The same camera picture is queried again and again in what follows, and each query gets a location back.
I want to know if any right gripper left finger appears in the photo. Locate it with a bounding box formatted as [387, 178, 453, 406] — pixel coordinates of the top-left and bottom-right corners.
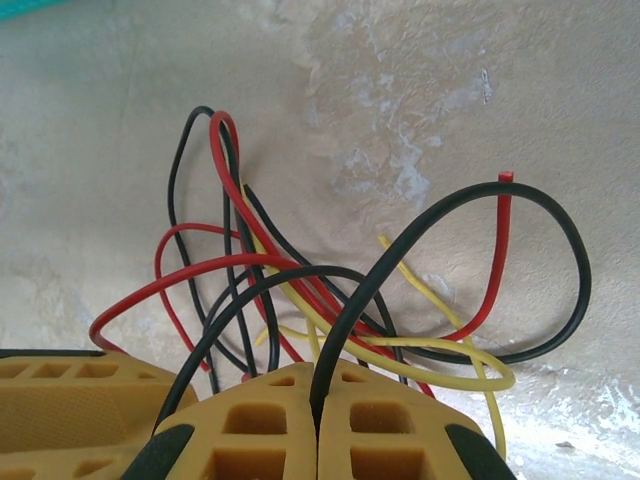
[119, 362, 320, 480]

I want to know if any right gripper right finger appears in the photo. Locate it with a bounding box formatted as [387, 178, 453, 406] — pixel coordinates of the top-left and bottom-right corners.
[318, 359, 517, 480]

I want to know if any yellow cable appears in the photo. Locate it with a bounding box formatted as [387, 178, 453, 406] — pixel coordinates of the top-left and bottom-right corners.
[377, 234, 507, 459]
[239, 182, 516, 394]

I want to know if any black cable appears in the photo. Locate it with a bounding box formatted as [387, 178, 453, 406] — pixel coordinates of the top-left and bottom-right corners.
[157, 267, 409, 431]
[308, 180, 594, 416]
[242, 184, 401, 351]
[167, 104, 261, 396]

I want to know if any red cable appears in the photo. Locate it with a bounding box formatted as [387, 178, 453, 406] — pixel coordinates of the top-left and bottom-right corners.
[153, 223, 244, 374]
[89, 253, 321, 351]
[208, 110, 437, 400]
[434, 169, 516, 344]

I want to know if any teal plastic basket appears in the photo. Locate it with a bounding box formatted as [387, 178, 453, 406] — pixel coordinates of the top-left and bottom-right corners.
[0, 0, 87, 24]

